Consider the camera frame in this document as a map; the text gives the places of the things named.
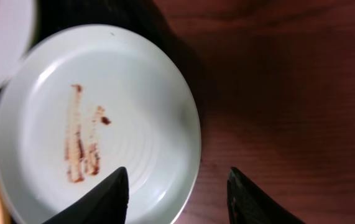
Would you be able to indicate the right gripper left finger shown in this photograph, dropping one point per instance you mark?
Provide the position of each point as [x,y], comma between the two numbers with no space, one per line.
[105,203]

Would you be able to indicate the mint plate top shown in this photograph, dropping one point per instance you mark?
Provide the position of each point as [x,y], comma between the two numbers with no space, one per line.
[18,23]

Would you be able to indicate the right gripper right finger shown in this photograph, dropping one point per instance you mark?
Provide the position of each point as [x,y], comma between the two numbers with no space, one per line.
[249,204]

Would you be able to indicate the mint plate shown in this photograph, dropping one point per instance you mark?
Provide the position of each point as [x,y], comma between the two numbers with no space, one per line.
[86,101]
[18,23]

